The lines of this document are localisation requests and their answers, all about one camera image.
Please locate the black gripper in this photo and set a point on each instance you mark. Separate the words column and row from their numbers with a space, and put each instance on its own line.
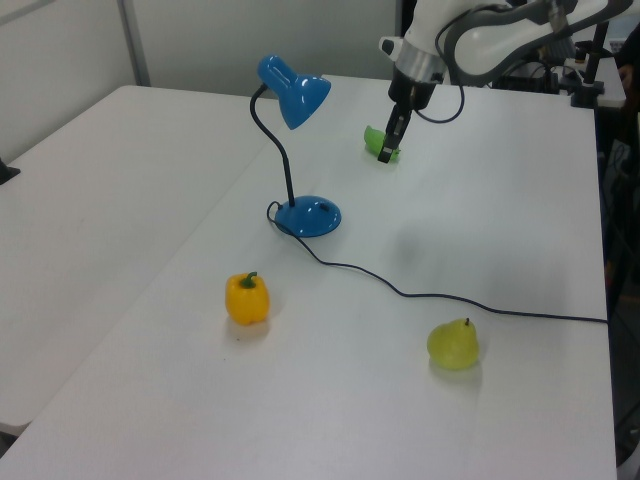
column 415, row 92

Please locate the blue gooseneck desk lamp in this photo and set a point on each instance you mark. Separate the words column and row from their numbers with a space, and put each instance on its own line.
column 310, row 217

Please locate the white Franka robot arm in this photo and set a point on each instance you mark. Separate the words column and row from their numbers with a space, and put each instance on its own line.
column 490, row 35

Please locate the green toy chili pepper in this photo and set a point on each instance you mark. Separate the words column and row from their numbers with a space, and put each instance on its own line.
column 372, row 137

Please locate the black electronics equipment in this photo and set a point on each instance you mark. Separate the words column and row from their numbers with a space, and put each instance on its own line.
column 530, row 75

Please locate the black clamp stand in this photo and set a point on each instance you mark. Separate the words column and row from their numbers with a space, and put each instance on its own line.
column 597, row 55

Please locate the green toy pear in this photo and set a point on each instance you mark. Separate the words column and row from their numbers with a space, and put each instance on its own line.
column 452, row 347

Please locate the yellow toy bell pepper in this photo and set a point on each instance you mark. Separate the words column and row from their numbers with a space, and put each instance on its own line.
column 247, row 305

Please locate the person in dark clothing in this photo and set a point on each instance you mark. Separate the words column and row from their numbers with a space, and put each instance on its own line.
column 632, row 90

